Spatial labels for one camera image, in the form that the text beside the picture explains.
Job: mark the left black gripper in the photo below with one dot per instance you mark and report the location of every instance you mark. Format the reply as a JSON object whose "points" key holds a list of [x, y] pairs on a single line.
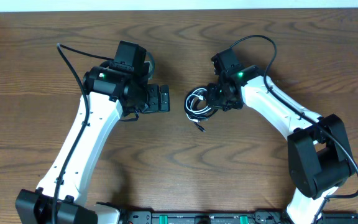
{"points": [[157, 102]]}

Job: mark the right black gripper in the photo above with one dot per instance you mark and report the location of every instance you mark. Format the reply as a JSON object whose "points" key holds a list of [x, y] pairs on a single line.
{"points": [[212, 89]]}

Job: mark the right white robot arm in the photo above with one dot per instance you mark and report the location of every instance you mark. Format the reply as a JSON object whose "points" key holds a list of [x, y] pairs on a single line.
{"points": [[319, 155]]}

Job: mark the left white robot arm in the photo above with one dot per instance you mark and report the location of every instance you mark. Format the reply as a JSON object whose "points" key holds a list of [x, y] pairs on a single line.
{"points": [[109, 93]]}

